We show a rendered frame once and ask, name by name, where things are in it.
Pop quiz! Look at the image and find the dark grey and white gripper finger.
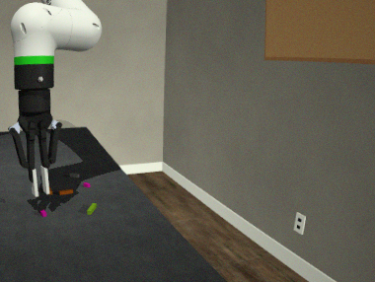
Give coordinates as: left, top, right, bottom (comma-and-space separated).
37, 120, 62, 194
8, 121, 38, 196

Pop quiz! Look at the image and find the lime green rod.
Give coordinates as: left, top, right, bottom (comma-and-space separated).
87, 203, 97, 215

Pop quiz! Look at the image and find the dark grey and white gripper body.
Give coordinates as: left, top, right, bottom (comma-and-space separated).
18, 89, 53, 136

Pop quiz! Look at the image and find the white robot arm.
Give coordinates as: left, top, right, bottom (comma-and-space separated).
11, 0, 102, 91

